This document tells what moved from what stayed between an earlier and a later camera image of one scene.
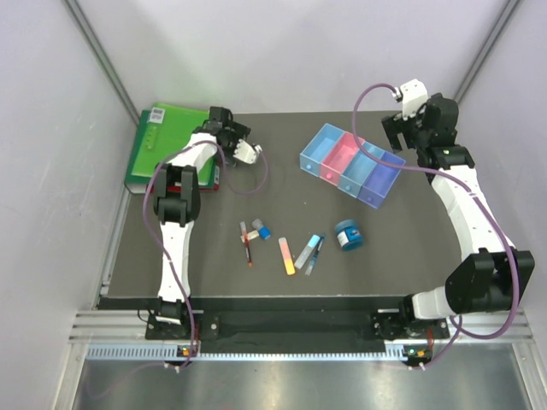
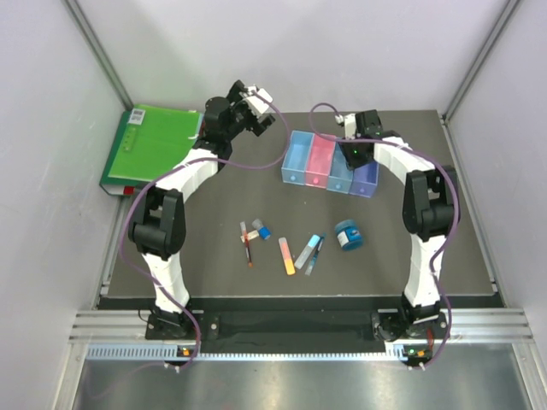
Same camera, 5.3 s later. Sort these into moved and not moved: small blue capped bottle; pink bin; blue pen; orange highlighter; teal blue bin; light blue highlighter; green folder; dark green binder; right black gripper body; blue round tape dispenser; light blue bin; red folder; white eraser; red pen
Moved: teal blue bin; pink bin; light blue bin; dark green binder; right black gripper body; red folder; green folder
Not moved: orange highlighter; white eraser; blue pen; blue round tape dispenser; light blue highlighter; red pen; small blue capped bottle
